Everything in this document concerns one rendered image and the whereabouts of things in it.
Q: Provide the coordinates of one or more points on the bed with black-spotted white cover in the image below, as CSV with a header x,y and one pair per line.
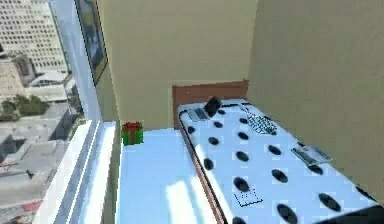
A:
x,y
266,166

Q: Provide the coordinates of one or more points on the open grey laptop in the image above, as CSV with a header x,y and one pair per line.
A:
x,y
206,109

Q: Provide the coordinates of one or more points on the black-and-white patterned pillow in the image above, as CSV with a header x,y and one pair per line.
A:
x,y
261,124

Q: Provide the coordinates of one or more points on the white dotted sheet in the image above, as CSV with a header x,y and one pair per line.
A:
x,y
248,197

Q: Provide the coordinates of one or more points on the large glass window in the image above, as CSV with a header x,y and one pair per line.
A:
x,y
40,100

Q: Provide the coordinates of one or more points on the dark framed painting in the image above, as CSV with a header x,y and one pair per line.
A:
x,y
93,40

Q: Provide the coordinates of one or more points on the green gift box red ribbon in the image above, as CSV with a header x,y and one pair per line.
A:
x,y
132,133

